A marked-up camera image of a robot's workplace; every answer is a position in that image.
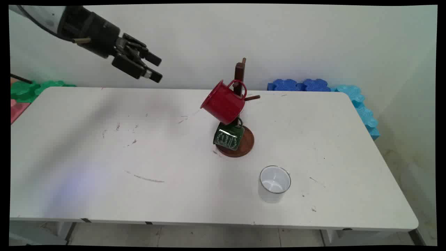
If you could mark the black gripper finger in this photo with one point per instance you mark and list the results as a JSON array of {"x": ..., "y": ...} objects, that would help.
[
  {"x": 130, "y": 66},
  {"x": 148, "y": 54}
]

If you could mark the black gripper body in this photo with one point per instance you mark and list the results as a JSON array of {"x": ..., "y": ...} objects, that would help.
[{"x": 94, "y": 33}]

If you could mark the red enamel mug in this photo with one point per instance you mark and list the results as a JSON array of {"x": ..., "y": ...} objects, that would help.
[{"x": 223, "y": 104}]

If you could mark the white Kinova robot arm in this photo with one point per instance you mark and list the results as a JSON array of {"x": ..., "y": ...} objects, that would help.
[{"x": 38, "y": 15}]

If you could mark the thin black rod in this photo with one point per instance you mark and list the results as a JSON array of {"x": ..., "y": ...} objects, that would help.
[{"x": 21, "y": 79}]

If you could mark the green foam puzzle mat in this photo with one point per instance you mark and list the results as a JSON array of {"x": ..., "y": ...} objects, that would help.
[{"x": 26, "y": 91}]

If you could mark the pink foam puzzle mat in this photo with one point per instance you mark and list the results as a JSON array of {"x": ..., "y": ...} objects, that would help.
[{"x": 17, "y": 111}]

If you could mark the green enamel mug white print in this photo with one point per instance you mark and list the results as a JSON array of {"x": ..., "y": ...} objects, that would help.
[{"x": 228, "y": 137}]

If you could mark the brown wooden mug tree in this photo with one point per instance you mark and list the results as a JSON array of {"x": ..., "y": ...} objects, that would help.
[{"x": 246, "y": 143}]

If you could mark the blue foam puzzle mat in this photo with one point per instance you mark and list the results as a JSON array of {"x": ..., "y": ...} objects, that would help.
[
  {"x": 284, "y": 85},
  {"x": 316, "y": 85}
]

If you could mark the cyan foam puzzle mat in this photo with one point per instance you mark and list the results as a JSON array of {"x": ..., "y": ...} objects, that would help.
[{"x": 364, "y": 113}]

